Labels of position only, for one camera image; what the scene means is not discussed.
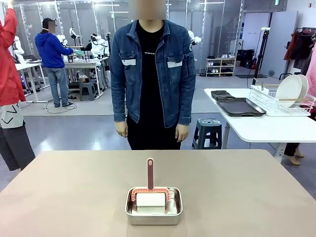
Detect capped person in blue hoodie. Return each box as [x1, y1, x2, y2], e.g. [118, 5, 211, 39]
[35, 17, 75, 108]

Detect black tripod stand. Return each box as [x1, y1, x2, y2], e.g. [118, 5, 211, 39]
[251, 27, 272, 86]

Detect person in pink jacket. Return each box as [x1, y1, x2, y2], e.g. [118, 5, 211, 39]
[283, 48, 316, 166]

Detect grey plastic stool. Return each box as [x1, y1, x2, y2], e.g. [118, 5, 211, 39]
[79, 80, 97, 101]

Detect person in red jacket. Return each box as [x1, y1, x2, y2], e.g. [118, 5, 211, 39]
[0, 0, 37, 171]

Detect rust red hanging jacket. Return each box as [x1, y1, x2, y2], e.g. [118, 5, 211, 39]
[283, 31, 301, 61]

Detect rectangular steel container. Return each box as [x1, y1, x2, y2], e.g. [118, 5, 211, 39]
[124, 186, 184, 226]

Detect person's left hand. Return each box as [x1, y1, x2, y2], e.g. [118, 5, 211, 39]
[174, 124, 190, 143]

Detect person in denim jacket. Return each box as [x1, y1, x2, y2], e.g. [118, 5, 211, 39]
[109, 0, 197, 151]

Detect pink lint roller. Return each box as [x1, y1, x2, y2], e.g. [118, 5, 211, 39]
[130, 157, 171, 214]

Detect clear cutlery holder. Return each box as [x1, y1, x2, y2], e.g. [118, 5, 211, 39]
[249, 85, 270, 99]

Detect folded dark cloth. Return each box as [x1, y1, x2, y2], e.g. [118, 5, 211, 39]
[211, 90, 234, 102]

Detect person's left forearm denim sleeve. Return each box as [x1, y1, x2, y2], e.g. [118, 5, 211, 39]
[176, 82, 197, 127]

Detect white wire dish rack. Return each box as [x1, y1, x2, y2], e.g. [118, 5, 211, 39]
[248, 84, 316, 117]

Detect black bags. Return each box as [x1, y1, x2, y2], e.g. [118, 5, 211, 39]
[237, 49, 255, 69]

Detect white side table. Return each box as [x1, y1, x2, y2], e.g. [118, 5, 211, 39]
[204, 87, 316, 164]

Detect person's right hand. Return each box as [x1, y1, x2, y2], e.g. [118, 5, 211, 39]
[116, 120, 129, 138]

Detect wooden shoe rack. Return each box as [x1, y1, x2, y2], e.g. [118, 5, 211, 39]
[205, 57, 237, 77]

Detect person's right forearm denim sleeve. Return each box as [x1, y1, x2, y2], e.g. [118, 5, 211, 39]
[111, 81, 129, 123]

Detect white desk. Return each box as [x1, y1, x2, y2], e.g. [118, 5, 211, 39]
[14, 61, 47, 103]
[63, 59, 111, 99]

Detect black clothes rack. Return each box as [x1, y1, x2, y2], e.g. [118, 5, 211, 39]
[278, 26, 316, 81]

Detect dark hanging jacket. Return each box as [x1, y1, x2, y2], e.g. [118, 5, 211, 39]
[293, 32, 316, 70]

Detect dark teal plastic stool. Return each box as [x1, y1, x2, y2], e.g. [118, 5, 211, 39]
[192, 118, 223, 150]

